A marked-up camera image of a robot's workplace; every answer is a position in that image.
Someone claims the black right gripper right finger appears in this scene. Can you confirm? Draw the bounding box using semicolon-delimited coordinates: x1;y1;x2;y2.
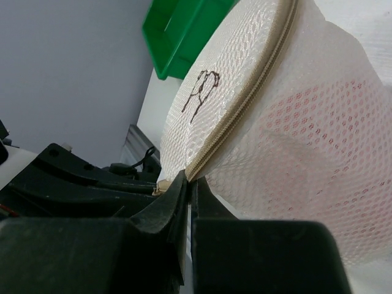
190;178;351;294

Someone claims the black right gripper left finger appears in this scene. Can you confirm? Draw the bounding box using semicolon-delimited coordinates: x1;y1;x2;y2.
1;171;187;293

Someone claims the pink bra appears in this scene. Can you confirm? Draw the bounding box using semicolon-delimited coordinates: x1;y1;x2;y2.
208;78;391;251

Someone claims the white mesh laundry bag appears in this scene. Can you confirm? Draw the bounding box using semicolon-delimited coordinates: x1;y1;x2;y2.
160;1;391;293

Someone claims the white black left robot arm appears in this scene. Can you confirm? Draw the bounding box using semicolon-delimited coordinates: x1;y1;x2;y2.
1;126;161;219

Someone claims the green plastic tray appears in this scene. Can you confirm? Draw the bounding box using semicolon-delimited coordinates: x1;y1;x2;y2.
142;0;238;80

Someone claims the aluminium table edge rail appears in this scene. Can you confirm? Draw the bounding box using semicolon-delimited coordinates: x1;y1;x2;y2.
119;124;160;167

